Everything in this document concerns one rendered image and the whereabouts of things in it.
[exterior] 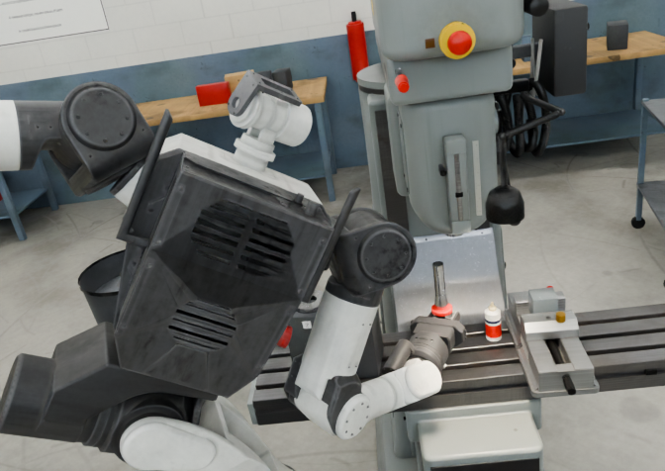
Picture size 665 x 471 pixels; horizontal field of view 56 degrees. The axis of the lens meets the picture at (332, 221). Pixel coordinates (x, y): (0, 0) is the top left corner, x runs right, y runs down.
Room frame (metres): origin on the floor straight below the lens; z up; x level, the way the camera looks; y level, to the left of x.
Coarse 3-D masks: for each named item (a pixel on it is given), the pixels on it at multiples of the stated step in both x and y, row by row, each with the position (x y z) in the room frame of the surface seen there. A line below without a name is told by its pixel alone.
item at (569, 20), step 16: (560, 0) 1.62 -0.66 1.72; (544, 16) 1.56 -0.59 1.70; (560, 16) 1.48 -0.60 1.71; (576, 16) 1.48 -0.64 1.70; (544, 32) 1.56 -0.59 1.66; (560, 32) 1.48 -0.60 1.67; (576, 32) 1.48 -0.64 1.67; (544, 48) 1.56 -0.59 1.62; (560, 48) 1.48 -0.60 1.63; (576, 48) 1.48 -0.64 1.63; (544, 64) 1.56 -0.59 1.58; (560, 64) 1.48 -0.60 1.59; (576, 64) 1.48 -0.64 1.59; (544, 80) 1.56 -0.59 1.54; (560, 80) 1.48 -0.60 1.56; (576, 80) 1.48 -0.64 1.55
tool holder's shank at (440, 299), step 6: (432, 264) 1.19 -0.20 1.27; (438, 264) 1.19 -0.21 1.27; (438, 270) 1.18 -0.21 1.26; (438, 276) 1.18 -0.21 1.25; (438, 282) 1.18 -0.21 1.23; (444, 282) 1.18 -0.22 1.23; (438, 288) 1.18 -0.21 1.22; (444, 288) 1.18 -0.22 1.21; (438, 294) 1.18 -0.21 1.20; (444, 294) 1.18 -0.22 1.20; (438, 300) 1.18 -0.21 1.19; (444, 300) 1.18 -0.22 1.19; (438, 306) 1.18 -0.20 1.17; (444, 306) 1.17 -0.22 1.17
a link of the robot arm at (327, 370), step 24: (336, 312) 0.81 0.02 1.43; (360, 312) 0.81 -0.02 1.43; (312, 336) 0.82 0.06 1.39; (336, 336) 0.80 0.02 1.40; (360, 336) 0.81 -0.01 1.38; (312, 360) 0.80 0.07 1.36; (336, 360) 0.79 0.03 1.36; (288, 384) 0.83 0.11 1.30; (312, 384) 0.78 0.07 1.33; (336, 384) 0.77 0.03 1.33; (360, 384) 0.80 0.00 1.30; (336, 408) 0.76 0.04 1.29; (360, 408) 0.78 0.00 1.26; (336, 432) 0.76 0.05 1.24
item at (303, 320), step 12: (312, 300) 1.37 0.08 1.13; (300, 312) 1.32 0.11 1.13; (312, 312) 1.31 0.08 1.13; (300, 324) 1.30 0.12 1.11; (312, 324) 1.29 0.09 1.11; (372, 324) 1.27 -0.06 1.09; (300, 336) 1.30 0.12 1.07; (372, 336) 1.26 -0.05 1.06; (300, 348) 1.30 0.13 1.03; (372, 348) 1.26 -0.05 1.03; (360, 360) 1.27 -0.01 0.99; (372, 360) 1.26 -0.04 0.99; (360, 372) 1.27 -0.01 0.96; (372, 372) 1.26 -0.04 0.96
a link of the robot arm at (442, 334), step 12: (420, 324) 1.15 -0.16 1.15; (432, 324) 1.14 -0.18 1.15; (444, 324) 1.13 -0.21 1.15; (456, 324) 1.13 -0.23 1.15; (420, 336) 1.08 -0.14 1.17; (432, 336) 1.08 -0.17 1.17; (444, 336) 1.09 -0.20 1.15; (456, 336) 1.12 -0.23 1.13; (444, 348) 1.06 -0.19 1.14; (444, 360) 1.05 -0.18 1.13
